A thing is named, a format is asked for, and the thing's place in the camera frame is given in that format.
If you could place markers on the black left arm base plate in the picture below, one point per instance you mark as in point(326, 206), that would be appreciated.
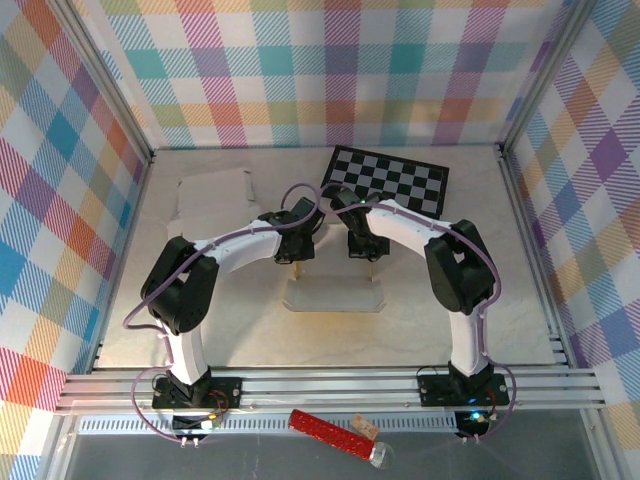
point(225, 387)

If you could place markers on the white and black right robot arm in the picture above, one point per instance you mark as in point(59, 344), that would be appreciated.
point(400, 225)

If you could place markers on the black and grey checkerboard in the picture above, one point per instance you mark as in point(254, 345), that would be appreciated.
point(400, 175)

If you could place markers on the black right controller board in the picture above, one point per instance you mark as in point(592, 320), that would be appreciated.
point(475, 424)

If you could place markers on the aluminium table side rail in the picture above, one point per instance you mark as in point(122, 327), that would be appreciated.
point(526, 225)
point(126, 250)

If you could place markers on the brown paper tag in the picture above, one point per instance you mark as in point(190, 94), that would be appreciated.
point(365, 426)

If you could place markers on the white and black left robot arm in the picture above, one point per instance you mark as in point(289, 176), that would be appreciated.
point(240, 245)

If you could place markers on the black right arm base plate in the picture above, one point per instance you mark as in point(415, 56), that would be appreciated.
point(435, 392)

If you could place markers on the red glitter toy microphone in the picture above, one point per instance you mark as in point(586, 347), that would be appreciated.
point(325, 430)

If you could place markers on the aluminium front rail frame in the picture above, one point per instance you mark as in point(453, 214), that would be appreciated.
point(325, 387)

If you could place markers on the yellow and white paper box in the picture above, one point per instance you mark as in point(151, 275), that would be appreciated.
point(332, 297)

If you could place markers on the aluminium corner post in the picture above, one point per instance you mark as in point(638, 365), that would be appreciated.
point(544, 75)
point(105, 75)

